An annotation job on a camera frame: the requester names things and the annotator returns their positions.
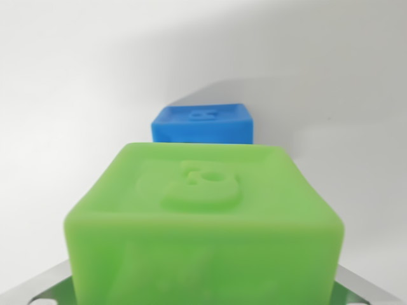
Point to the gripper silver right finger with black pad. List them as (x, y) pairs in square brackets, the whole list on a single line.
[(359, 294)]

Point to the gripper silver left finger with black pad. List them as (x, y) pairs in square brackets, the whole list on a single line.
[(38, 287)]

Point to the green cube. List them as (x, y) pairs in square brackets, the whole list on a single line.
[(203, 228)]

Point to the blue cube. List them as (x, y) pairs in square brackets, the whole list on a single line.
[(203, 127)]

